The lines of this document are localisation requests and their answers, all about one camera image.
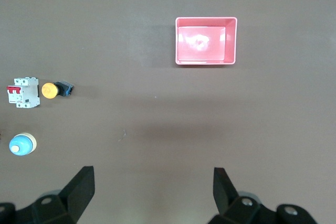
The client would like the yellow push button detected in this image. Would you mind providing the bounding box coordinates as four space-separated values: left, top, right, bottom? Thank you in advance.
41 81 75 100

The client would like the blue round call bell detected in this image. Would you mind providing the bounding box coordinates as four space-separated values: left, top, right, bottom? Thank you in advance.
8 132 37 156

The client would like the white circuit breaker red switch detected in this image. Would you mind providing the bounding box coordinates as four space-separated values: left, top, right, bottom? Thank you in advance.
6 77 41 109

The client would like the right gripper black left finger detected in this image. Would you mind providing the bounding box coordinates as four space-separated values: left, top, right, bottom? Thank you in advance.
0 166 96 224

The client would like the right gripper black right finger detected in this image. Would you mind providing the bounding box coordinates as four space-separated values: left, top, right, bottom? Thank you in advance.
208 167 319 224

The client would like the pink plastic box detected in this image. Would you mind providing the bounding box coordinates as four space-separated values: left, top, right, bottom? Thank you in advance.
175 16 238 66

